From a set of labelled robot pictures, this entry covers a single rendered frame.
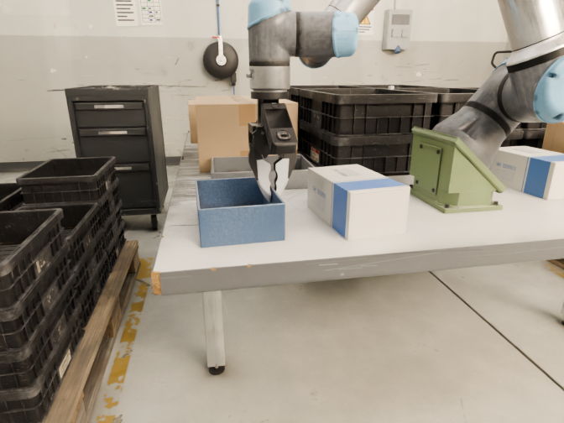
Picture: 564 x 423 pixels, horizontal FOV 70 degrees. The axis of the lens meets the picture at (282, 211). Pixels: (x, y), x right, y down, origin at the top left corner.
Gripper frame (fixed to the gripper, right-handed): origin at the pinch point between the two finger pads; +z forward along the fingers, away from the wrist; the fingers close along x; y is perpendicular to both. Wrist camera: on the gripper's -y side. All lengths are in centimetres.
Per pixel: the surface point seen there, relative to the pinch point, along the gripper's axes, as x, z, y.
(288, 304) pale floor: -23, 75, 77
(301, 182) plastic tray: -12.1, 3.5, 21.7
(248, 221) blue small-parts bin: 6.5, 1.1, -10.0
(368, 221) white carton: -14.9, 1.9, -12.3
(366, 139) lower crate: -31.9, -5.9, 27.4
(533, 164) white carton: -66, -2, 5
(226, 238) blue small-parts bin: 10.4, 3.9, -10.0
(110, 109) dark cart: 58, -3, 180
